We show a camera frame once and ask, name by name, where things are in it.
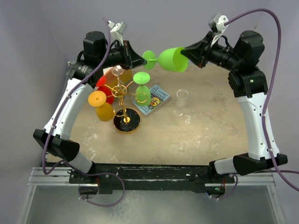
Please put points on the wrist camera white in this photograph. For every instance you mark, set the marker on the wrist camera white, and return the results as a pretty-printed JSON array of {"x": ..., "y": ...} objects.
[
  {"x": 218, "y": 27},
  {"x": 117, "y": 30}
]

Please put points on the orange plastic goblet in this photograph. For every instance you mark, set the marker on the orange plastic goblet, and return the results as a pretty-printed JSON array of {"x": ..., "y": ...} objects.
[{"x": 104, "y": 110}]

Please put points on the colourful children's book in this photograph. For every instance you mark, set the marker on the colourful children's book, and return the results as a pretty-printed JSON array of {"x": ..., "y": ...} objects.
[{"x": 158, "y": 96}]

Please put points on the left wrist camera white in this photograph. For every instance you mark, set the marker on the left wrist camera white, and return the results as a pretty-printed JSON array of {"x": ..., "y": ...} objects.
[{"x": 117, "y": 30}]

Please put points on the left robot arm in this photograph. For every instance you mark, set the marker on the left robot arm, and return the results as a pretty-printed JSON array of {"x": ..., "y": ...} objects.
[{"x": 100, "y": 52}]

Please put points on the red plastic goblet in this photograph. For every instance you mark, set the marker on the red plastic goblet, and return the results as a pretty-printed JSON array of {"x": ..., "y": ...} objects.
[{"x": 102, "y": 86}]

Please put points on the green goblet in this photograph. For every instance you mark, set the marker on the green goblet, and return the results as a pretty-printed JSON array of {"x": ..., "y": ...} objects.
[
  {"x": 142, "y": 93},
  {"x": 169, "y": 60}
]

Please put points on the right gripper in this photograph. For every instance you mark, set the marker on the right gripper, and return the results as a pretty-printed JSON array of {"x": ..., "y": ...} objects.
[{"x": 199, "y": 52}]

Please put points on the clear wine glass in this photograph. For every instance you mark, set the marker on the clear wine glass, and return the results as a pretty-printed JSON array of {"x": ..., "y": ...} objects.
[{"x": 117, "y": 71}]

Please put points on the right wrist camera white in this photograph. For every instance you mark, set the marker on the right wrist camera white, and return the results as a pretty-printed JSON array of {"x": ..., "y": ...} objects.
[{"x": 218, "y": 27}]

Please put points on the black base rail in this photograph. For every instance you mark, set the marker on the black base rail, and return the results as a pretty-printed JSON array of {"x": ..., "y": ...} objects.
[{"x": 107, "y": 177}]

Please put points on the gold wine glass rack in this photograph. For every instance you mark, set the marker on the gold wine glass rack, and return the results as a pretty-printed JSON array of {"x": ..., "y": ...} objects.
[{"x": 126, "y": 120}]

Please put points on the white orange cylinder appliance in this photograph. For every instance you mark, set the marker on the white orange cylinder appliance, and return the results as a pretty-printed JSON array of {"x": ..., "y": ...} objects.
[{"x": 111, "y": 81}]

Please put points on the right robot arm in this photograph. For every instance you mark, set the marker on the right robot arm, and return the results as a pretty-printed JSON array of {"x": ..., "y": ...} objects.
[{"x": 250, "y": 89}]

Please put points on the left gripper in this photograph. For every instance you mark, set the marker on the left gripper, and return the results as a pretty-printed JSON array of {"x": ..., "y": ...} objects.
[{"x": 132, "y": 59}]

